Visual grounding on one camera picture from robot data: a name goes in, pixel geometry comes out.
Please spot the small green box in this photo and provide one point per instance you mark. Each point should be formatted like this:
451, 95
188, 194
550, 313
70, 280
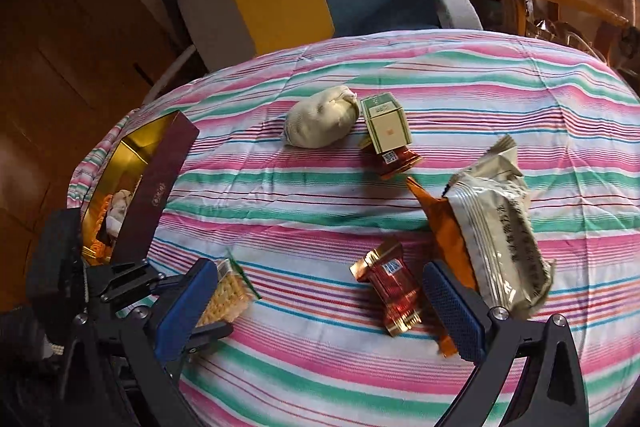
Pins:
387, 122

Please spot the red gold candy packet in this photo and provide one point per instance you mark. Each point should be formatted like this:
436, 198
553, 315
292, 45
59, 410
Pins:
395, 292

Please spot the cream rolled sock bundle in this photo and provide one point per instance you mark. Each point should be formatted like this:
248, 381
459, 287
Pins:
320, 119

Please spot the gold tin container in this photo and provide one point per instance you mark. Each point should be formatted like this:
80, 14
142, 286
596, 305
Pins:
160, 187

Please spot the red candy wrapper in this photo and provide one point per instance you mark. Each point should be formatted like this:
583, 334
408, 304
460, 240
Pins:
400, 163

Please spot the wooden cabinet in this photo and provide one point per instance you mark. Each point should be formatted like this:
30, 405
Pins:
60, 57

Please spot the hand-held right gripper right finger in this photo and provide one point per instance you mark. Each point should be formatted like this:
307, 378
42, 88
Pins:
452, 312

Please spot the cracker packet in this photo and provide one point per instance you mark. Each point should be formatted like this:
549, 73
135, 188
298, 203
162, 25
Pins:
230, 292

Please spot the large beige snack packet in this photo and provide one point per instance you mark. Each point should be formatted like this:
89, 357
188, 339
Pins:
495, 232

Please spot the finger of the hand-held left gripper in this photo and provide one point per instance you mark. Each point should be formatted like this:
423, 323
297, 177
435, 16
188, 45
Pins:
130, 282
210, 336

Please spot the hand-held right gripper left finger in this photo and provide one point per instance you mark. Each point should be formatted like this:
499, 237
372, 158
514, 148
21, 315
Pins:
187, 312

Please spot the striped tablecloth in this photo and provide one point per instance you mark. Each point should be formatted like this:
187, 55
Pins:
300, 207

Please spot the orange snack packet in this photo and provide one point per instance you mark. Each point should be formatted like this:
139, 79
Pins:
445, 227

